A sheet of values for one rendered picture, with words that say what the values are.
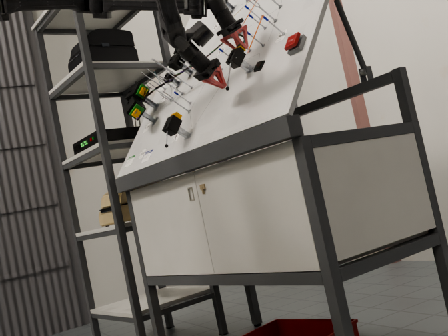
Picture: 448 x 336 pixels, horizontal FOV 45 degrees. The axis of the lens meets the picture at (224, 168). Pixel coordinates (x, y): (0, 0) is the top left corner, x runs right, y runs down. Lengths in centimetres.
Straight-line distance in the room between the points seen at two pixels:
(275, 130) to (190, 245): 73
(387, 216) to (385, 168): 16
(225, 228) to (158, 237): 49
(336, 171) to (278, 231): 26
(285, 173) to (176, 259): 79
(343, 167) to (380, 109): 226
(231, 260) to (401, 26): 229
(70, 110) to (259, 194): 277
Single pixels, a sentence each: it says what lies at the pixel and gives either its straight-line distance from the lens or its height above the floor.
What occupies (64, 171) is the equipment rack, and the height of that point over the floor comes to 101.
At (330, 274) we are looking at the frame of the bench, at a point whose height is 39.
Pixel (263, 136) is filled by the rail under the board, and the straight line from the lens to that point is 165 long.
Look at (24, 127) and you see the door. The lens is 420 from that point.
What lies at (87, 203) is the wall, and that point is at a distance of 423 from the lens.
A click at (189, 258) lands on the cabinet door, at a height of 47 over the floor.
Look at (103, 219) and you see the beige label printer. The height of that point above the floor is 70.
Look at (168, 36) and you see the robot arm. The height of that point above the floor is 120.
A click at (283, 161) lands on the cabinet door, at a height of 74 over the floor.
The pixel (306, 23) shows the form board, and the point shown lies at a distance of 184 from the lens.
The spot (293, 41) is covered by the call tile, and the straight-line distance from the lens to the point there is 175.
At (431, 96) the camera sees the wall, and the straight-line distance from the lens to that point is 363.
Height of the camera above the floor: 65
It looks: 4 degrees up
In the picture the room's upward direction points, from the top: 12 degrees counter-clockwise
